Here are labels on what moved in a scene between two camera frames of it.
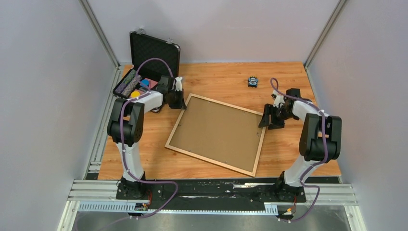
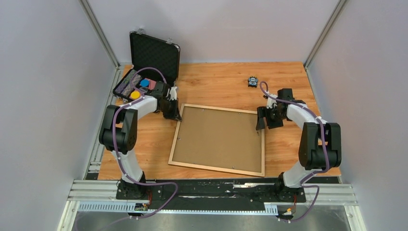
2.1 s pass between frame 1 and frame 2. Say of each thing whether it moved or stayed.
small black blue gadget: stayed
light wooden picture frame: moved
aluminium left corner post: stayed
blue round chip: stayed
